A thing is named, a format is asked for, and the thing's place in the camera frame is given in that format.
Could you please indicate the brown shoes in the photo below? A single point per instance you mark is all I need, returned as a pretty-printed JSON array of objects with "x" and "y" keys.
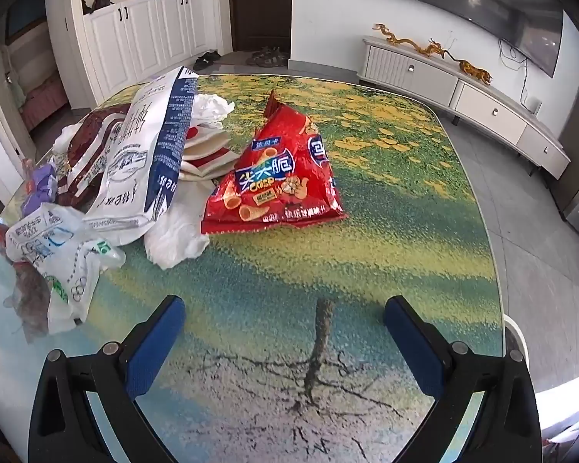
[{"x": 266, "y": 57}]

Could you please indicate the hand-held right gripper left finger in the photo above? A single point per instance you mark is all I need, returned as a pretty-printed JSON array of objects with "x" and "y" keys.
[{"x": 154, "y": 347}]

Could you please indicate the black bag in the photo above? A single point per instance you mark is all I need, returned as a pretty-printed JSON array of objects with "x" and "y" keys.
[{"x": 99, "y": 2}]

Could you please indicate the golden tiger figurine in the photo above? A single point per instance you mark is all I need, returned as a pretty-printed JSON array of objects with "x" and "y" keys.
[{"x": 475, "y": 71}]

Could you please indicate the clear printed plastic bag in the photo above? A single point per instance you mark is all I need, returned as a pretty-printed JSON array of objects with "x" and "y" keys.
[{"x": 53, "y": 251}]

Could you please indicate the red and white paper container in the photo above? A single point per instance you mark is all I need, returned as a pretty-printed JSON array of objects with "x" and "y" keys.
[{"x": 202, "y": 154}]

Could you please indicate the red snack bag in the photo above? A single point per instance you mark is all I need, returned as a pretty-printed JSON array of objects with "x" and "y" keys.
[{"x": 270, "y": 178}]

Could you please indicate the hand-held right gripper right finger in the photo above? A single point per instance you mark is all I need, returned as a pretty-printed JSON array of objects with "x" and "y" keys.
[{"x": 414, "y": 347}]

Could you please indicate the white shoe cabinet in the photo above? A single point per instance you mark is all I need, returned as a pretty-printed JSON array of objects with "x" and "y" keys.
[{"x": 140, "y": 33}]

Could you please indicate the black sandals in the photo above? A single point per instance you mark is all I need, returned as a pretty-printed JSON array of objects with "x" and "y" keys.
[{"x": 206, "y": 60}]

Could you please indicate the golden dragon figurine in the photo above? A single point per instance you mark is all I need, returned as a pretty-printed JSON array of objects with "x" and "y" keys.
[{"x": 410, "y": 43}]

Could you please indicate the dark red bag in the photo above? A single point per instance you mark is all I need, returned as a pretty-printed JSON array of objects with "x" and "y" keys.
[{"x": 87, "y": 154}]

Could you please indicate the dark brown door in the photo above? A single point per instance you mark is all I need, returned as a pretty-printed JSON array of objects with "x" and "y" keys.
[{"x": 260, "y": 5}]

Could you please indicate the white and blue printed bag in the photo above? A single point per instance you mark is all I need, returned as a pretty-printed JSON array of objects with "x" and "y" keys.
[{"x": 135, "y": 154}]

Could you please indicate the purple wrapper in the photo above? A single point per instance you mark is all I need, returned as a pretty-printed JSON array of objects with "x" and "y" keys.
[{"x": 41, "y": 188}]

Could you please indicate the white trash bin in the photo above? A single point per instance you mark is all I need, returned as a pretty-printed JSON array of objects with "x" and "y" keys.
[{"x": 516, "y": 333}]

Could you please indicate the small white device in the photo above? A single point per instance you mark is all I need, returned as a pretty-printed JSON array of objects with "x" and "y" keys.
[{"x": 535, "y": 106}]

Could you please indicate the pink bed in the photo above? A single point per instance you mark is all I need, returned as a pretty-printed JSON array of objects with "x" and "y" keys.
[{"x": 43, "y": 101}]

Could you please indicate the white TV cabinet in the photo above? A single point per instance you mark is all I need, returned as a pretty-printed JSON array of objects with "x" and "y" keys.
[{"x": 414, "y": 70}]

